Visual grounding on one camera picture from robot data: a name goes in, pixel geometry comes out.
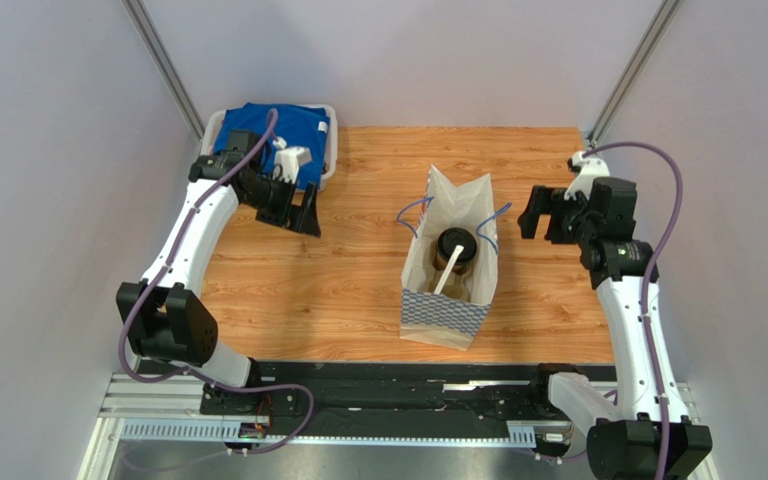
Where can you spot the black plastic cup lid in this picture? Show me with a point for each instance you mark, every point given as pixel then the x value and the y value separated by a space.
pixel 450 239

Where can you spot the white straw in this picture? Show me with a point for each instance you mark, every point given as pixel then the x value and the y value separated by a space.
pixel 458 249

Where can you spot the blue folded towel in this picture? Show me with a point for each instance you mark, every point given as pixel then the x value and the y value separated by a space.
pixel 304 133

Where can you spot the grey pulp cup carrier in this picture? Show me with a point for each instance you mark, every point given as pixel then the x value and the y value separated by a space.
pixel 454 286

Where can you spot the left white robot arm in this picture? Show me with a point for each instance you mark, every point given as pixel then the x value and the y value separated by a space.
pixel 164 317

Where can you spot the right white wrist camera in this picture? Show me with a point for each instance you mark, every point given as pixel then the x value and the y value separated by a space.
pixel 585 170

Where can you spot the brown paper coffee cup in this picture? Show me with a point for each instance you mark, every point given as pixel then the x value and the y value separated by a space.
pixel 441 254

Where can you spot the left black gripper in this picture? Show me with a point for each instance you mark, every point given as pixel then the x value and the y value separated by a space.
pixel 300 218

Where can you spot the white plastic basket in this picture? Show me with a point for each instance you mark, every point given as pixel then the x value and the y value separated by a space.
pixel 332 133

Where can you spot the aluminium rail frame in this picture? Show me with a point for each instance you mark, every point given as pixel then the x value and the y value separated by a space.
pixel 153 431

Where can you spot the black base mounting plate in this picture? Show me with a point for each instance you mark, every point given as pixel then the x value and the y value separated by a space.
pixel 398 401

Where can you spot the blue checkered paper bag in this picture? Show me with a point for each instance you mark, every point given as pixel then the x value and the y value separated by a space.
pixel 436 319

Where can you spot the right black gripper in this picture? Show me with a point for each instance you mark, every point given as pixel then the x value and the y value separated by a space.
pixel 553 217

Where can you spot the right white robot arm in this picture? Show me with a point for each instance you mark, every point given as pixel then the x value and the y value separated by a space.
pixel 646 432

